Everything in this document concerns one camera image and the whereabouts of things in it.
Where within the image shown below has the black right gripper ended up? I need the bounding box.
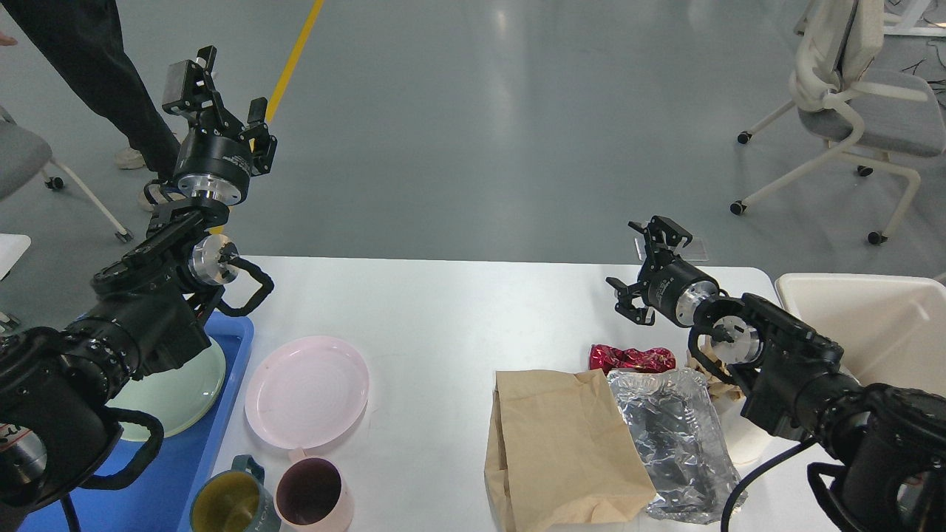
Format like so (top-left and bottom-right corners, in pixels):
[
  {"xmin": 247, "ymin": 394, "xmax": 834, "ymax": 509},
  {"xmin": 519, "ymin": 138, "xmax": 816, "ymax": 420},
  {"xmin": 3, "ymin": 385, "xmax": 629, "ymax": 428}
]
[{"xmin": 606, "ymin": 216, "xmax": 720, "ymax": 327}]

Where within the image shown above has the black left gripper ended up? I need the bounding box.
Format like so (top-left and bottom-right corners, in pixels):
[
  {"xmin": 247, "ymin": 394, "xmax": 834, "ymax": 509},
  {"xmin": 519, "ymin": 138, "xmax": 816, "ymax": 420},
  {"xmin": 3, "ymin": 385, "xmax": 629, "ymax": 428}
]
[{"xmin": 162, "ymin": 45, "xmax": 278, "ymax": 206}]

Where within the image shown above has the pink plate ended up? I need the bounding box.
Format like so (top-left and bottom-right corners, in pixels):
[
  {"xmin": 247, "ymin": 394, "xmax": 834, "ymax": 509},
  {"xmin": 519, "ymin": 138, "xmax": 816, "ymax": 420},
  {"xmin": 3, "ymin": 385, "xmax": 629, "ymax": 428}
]
[{"xmin": 245, "ymin": 335, "xmax": 370, "ymax": 450}]

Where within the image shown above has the pink mug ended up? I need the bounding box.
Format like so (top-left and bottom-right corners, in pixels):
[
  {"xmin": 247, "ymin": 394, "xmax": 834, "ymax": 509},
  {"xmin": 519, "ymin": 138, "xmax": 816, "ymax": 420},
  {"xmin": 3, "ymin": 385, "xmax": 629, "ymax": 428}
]
[{"xmin": 274, "ymin": 449, "xmax": 355, "ymax": 531}]

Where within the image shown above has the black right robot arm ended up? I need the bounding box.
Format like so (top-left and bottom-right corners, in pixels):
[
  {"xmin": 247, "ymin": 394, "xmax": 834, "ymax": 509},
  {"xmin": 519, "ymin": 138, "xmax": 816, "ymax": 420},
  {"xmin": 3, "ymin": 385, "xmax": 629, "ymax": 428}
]
[{"xmin": 606, "ymin": 216, "xmax": 945, "ymax": 531}]

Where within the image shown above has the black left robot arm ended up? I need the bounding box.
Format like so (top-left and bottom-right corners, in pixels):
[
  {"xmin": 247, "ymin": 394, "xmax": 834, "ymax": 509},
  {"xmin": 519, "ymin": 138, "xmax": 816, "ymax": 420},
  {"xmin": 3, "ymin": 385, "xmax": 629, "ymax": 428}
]
[{"xmin": 1, "ymin": 45, "xmax": 277, "ymax": 531}]

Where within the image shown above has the crushed red can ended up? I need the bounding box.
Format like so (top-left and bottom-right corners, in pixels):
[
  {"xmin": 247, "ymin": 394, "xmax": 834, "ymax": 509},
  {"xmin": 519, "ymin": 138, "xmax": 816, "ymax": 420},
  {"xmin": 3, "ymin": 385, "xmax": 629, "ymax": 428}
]
[{"xmin": 588, "ymin": 344, "xmax": 677, "ymax": 374}]

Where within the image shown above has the person in black trousers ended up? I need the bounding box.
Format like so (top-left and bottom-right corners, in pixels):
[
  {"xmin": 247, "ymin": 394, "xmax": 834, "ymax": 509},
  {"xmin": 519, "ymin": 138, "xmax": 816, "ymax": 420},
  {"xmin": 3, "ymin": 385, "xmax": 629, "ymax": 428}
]
[{"xmin": 2, "ymin": 1, "xmax": 185, "ymax": 212}]

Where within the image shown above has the crumpled aluminium foil tray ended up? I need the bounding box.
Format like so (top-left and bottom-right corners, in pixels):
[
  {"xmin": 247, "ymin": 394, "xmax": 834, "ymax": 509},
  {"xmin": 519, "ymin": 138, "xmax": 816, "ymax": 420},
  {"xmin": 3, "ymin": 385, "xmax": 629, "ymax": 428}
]
[{"xmin": 606, "ymin": 368, "xmax": 741, "ymax": 525}]

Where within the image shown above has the crumpled brown paper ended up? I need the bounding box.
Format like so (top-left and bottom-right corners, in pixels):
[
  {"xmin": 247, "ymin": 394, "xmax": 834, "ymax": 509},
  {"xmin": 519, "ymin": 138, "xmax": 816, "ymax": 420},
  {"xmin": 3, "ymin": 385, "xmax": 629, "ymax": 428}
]
[{"xmin": 687, "ymin": 344, "xmax": 746, "ymax": 402}]

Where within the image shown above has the grey chair at left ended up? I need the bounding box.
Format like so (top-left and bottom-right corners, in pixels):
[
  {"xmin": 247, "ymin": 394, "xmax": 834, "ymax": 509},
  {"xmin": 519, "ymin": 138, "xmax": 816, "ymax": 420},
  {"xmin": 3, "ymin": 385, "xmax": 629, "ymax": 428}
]
[{"xmin": 1, "ymin": 107, "xmax": 135, "ymax": 243}]

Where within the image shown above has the white paper cup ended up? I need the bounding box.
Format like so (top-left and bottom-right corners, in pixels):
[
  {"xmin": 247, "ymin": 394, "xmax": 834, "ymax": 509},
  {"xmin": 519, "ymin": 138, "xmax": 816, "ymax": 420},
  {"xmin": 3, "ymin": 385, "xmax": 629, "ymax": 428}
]
[{"xmin": 712, "ymin": 396, "xmax": 774, "ymax": 468}]

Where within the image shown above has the brown paper bag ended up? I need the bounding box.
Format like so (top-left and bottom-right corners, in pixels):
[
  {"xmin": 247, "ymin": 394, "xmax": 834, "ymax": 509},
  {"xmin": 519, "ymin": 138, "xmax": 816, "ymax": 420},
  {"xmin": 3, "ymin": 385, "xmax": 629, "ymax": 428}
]
[{"xmin": 484, "ymin": 369, "xmax": 656, "ymax": 531}]

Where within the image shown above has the white table at left edge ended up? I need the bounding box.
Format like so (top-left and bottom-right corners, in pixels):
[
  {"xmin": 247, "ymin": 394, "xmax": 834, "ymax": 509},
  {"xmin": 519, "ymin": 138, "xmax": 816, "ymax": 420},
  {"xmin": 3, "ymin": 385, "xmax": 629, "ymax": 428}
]
[{"xmin": 0, "ymin": 233, "xmax": 31, "ymax": 280}]

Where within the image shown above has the white plastic bin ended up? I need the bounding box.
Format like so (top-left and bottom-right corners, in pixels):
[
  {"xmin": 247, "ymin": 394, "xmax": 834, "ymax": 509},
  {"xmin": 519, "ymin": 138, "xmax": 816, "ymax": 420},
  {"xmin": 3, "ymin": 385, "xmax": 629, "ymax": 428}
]
[{"xmin": 776, "ymin": 273, "xmax": 945, "ymax": 396}]

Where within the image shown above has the white grey office chair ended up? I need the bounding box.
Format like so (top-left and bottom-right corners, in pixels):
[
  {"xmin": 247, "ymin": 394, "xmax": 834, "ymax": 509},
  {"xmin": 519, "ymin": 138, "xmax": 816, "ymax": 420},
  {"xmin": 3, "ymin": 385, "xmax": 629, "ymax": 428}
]
[{"xmin": 729, "ymin": 1, "xmax": 944, "ymax": 245}]

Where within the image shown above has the light green plate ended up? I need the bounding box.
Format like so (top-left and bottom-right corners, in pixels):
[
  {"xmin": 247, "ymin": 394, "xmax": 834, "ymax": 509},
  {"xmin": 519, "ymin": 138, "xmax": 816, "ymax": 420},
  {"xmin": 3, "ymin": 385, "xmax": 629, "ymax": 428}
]
[{"xmin": 106, "ymin": 339, "xmax": 227, "ymax": 437}]

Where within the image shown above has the blue plastic tray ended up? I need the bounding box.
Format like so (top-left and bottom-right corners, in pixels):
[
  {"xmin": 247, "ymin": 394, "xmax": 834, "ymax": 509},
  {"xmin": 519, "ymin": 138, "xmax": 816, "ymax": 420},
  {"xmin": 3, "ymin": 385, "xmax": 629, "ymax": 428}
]
[{"xmin": 2, "ymin": 313, "xmax": 254, "ymax": 531}]

